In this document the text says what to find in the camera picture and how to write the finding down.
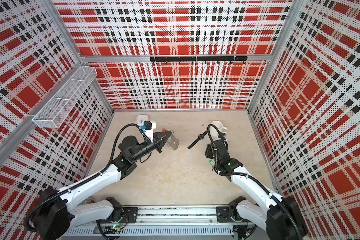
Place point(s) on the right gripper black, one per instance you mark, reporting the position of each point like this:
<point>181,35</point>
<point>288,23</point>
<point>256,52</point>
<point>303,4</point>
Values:
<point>208,152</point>

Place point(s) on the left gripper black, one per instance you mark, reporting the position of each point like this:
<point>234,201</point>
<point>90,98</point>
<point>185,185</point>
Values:
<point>157,140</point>

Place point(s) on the silver keyring with chain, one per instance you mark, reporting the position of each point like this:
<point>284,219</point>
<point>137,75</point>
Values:
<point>173,142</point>

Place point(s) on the green tagged key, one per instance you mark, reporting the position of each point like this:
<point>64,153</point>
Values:
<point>212,163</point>

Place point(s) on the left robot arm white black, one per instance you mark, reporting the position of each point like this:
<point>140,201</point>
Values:
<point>58,211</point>

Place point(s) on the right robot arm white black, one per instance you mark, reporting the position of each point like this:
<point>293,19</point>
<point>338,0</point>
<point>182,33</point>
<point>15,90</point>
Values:
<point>255,192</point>

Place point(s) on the white ceramic mug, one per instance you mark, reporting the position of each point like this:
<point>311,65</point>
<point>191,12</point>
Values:
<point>220,127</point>

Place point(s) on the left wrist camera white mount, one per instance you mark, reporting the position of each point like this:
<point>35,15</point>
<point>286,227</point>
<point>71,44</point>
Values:
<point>147,130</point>

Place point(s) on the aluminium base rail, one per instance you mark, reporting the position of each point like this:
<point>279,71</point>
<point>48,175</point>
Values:
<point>186,222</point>

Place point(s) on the black hook rail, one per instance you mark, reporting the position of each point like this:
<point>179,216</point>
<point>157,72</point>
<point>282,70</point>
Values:
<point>200,59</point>

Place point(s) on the white wire mesh basket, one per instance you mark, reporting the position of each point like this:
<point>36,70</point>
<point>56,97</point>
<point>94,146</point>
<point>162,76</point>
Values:
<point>56,110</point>

